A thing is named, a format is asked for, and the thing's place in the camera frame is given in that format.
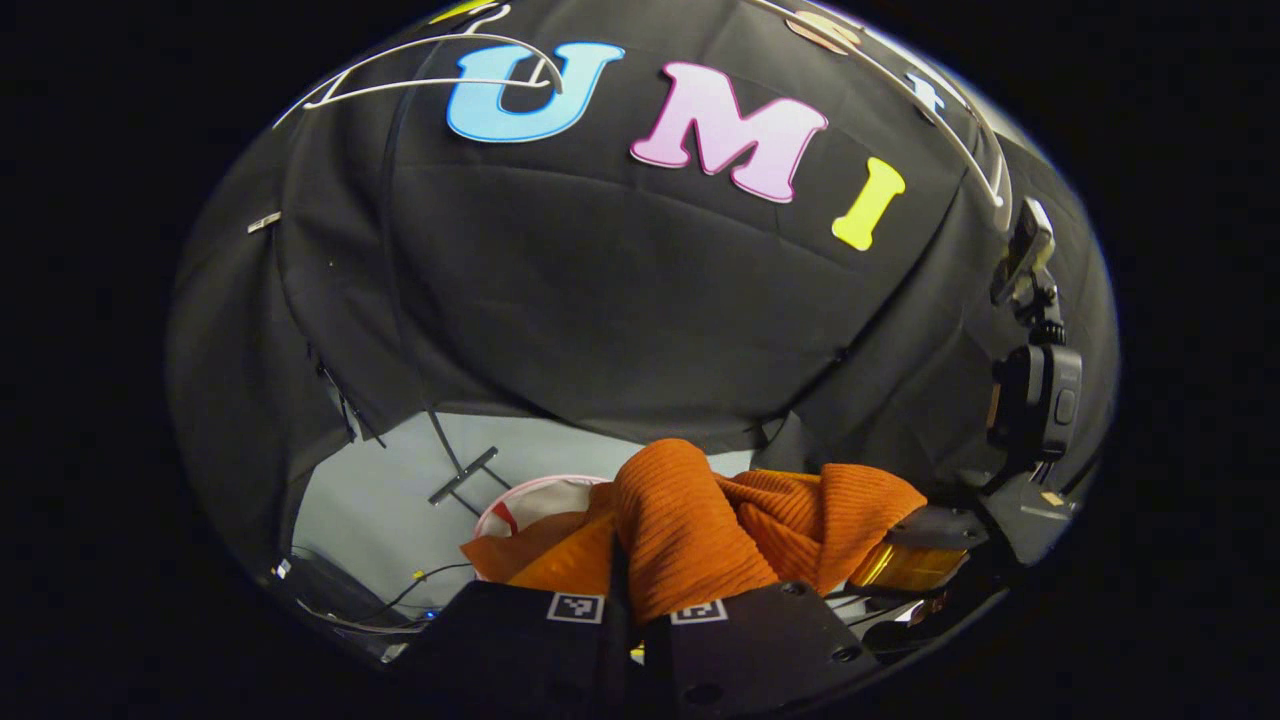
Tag white laundry hamper pink rim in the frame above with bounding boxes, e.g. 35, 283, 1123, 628
473, 474, 613, 541

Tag dark floor device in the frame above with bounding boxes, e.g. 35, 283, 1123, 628
270, 545, 431, 661

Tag orange corduroy jacket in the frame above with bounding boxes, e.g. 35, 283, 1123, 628
460, 438, 929, 626

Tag black backdrop cloth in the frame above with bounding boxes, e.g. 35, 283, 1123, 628
165, 0, 1121, 601

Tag black floor cable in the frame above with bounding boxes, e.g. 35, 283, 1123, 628
355, 562, 476, 626

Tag white hanger with crossbar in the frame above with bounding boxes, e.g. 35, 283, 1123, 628
755, 0, 1013, 208

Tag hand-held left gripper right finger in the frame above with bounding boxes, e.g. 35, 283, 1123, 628
640, 582, 881, 716

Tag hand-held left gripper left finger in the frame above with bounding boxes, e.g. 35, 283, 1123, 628
400, 545, 633, 720

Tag empty white hanger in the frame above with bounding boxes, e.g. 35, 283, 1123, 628
272, 33, 566, 129

